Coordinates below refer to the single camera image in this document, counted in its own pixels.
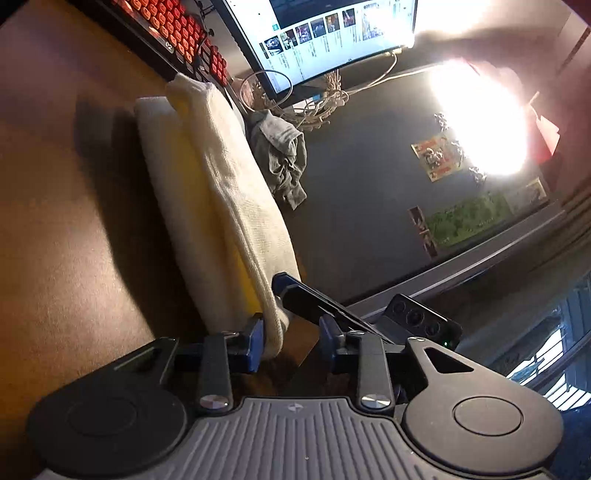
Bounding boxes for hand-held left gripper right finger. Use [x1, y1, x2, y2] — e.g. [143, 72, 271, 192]
[320, 315, 476, 412]

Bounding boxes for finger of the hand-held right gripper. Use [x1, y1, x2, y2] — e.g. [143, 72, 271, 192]
[271, 272, 391, 344]

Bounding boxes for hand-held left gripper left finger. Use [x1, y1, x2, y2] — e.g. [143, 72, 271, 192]
[113, 313, 266, 414]

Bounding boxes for cream knit vest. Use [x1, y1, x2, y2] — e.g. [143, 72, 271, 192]
[134, 73, 303, 361]

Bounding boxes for photo strip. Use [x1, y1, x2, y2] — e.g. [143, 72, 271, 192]
[409, 206, 439, 257]

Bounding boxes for grey crumpled garment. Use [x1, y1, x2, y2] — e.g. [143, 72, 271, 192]
[247, 110, 308, 210]

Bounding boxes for bright lamp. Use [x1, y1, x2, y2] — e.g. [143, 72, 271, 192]
[427, 58, 529, 178]

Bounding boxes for red paper sheet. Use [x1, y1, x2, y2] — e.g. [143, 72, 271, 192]
[526, 92, 561, 164]

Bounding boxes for curved computer monitor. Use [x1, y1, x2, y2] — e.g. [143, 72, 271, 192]
[217, 0, 419, 100]

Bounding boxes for red backlit keyboard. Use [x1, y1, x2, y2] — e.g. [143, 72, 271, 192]
[78, 0, 234, 88]

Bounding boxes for figure wall card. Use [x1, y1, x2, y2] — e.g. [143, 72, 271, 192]
[411, 134, 465, 183]

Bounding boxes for yellow wall card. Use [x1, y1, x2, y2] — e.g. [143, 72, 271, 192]
[505, 178, 550, 215]

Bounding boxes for white looped cable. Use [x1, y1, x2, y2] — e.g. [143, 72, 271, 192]
[240, 69, 294, 112]

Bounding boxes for white coiled cables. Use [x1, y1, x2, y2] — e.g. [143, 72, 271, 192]
[295, 71, 349, 132]

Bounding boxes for white cable bundle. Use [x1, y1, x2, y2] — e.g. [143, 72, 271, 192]
[291, 48, 444, 132]

